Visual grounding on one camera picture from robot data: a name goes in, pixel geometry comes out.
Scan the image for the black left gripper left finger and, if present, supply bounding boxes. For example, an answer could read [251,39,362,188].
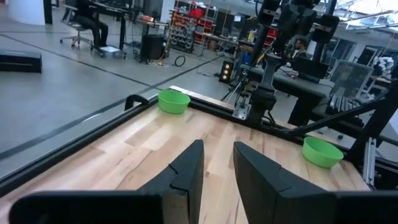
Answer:
[136,139,205,224]

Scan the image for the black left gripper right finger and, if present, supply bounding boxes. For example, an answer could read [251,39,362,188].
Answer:
[233,141,336,224]

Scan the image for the green plastic bowl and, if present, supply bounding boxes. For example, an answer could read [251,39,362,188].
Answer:
[157,89,192,115]
[302,136,345,169]

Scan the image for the red parts shelf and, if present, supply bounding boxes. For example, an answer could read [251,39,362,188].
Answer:
[169,1,218,54]

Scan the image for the person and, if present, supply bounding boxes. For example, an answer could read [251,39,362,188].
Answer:
[73,0,109,48]
[290,37,308,60]

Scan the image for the black monitor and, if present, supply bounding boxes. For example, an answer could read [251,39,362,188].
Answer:
[292,55,330,83]

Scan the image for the computer tower orange lights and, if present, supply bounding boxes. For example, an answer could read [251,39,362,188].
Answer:
[219,60,235,84]

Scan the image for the black keyboard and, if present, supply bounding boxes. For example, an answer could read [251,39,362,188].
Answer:
[325,95,358,114]

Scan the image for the white robot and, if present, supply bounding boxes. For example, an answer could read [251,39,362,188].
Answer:
[372,55,396,79]

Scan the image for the silver extrusion piece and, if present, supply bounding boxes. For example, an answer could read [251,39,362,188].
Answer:
[363,136,377,188]

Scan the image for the black bin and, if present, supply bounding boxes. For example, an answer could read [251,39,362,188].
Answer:
[140,33,166,62]

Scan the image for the grey office chair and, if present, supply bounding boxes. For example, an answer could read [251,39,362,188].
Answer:
[59,5,95,50]

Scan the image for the black floor box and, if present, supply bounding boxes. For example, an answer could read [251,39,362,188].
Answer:
[0,49,43,74]

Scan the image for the silver mounting bracket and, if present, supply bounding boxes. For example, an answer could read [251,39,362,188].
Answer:
[232,93,253,121]

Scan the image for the black frame handle loop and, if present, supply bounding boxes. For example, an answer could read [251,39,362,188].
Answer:
[124,94,152,111]

